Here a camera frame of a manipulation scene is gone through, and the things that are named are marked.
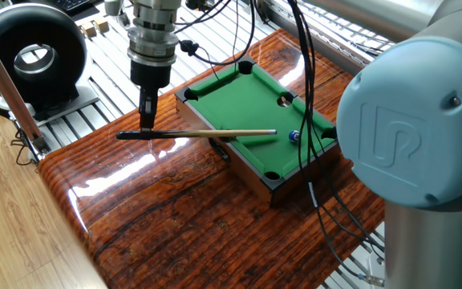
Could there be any cable with metal plug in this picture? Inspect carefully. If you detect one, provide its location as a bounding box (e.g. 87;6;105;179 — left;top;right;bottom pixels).
290;0;387;287

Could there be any wooden pool cue black handle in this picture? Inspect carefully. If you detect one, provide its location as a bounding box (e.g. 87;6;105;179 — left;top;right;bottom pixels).
115;128;278;141

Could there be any tangled cable bundle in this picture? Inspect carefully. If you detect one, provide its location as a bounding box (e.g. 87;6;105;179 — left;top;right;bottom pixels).
9;128;39;168

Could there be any small wooden block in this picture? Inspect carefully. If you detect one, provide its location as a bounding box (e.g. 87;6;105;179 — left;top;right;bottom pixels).
93;16;110;33
80;22;97;38

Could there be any aluminium upright bracket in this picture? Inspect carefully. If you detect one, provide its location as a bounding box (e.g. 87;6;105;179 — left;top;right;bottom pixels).
112;11;132;32

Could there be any small black device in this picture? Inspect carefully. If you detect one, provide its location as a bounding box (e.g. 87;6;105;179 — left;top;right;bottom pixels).
184;0;216;12

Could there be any black keyboard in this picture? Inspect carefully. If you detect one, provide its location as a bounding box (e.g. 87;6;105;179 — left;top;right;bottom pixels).
48;0;91;12

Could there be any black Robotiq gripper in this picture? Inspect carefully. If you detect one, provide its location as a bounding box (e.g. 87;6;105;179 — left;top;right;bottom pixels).
129;59;172;131

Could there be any mini green felt pool table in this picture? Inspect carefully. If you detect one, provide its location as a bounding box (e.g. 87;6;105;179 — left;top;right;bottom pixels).
174;55;340;208

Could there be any black cable with white label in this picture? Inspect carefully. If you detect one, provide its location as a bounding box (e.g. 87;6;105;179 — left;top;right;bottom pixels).
286;0;387;252

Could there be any black wrist module cable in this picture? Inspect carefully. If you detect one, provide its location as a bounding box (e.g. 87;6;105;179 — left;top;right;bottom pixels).
173;0;258;67

